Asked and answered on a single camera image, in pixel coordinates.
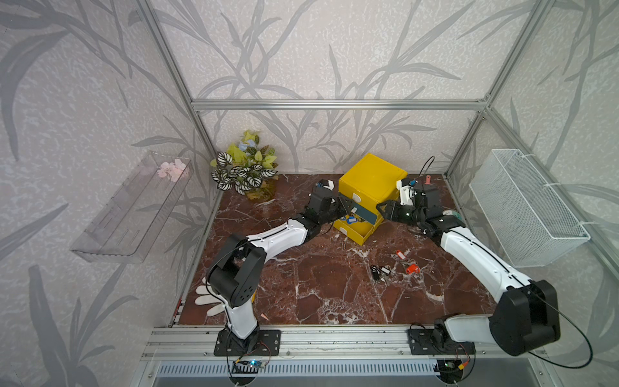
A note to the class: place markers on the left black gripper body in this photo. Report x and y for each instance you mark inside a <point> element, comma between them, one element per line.
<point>334,211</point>

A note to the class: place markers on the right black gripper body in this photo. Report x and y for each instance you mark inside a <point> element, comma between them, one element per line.
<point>405,214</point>

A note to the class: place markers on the yellow bottom drawer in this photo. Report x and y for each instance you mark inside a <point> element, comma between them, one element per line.
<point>358,232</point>

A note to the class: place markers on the yellow drawer cabinet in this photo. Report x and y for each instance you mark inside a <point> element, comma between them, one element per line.
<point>369,182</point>

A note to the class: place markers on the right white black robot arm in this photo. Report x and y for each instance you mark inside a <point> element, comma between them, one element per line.
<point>526,315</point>

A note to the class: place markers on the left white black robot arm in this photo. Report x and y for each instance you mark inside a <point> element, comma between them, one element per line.
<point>234,276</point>

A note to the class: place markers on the artificial potted plant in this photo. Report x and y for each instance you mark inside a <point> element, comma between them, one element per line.
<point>247,168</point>

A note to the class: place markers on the white work glove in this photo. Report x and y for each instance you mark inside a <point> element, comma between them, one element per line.
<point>205,298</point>

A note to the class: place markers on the pink artificial flower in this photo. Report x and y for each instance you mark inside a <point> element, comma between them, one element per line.
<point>172,170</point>

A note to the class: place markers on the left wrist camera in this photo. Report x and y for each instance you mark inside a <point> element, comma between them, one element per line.
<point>328,184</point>

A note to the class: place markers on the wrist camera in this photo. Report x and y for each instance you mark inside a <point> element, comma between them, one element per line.
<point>328,184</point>
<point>415,193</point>

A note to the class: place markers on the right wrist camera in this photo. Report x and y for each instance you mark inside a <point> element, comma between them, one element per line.
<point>415,193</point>

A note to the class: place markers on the white wire basket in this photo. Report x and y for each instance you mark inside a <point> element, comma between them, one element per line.
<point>533,224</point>

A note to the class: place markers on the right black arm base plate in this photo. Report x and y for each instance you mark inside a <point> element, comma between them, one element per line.
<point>435,341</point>

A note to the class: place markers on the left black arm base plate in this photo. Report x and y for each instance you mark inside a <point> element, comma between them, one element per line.
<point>264,342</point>

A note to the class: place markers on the aluminium frame crossbar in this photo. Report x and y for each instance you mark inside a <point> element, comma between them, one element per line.
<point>337,105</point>

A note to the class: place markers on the clear acrylic wall shelf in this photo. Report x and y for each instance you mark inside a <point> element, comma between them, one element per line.
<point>127,227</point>

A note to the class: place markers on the aluminium front rail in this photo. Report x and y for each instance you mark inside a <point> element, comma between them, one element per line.
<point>299,342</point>

